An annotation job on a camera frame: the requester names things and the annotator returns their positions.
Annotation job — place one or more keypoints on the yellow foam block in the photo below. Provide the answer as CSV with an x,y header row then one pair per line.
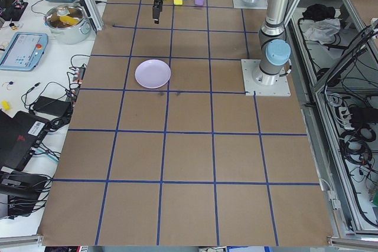
x,y
178,1

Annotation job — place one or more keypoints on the purple plate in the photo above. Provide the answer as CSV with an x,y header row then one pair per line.
x,y
152,73

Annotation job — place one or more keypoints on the steel pot with glass lid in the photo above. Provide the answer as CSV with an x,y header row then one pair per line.
x,y
68,32

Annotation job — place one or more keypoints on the black hub with red plugs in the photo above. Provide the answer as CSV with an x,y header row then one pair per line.
x,y
77,75

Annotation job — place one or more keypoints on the small circuit board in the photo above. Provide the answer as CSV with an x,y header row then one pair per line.
x,y
19,4

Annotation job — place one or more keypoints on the black power adapter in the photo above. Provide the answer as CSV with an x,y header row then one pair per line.
x,y
50,105

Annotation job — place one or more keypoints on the large blue-edged teach pendant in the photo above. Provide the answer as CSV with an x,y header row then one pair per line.
x,y
20,51

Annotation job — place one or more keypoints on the black crumpled cloth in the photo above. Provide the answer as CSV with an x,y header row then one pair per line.
x,y
319,11

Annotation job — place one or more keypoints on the white crumpled cloth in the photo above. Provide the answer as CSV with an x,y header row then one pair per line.
x,y
322,30

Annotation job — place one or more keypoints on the small yellow object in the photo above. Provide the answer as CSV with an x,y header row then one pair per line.
x,y
6,104

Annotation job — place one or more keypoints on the black laptop with red logo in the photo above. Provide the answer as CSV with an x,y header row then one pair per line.
x,y
17,137

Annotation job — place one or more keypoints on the white power strip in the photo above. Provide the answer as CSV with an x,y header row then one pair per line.
x,y
344,114

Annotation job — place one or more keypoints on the black electronics box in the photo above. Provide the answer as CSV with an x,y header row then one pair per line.
x,y
20,187

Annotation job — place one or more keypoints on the short aluminium bar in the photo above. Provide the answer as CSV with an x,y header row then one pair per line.
x,y
20,239
354,240

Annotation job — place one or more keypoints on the aluminium frame post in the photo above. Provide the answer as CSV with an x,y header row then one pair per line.
x,y
90,4

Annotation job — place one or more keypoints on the V-shaped metal bar frame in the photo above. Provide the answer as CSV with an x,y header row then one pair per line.
x,y
350,1

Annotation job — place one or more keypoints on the grey metal bracket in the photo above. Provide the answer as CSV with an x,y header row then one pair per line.
x,y
332,200

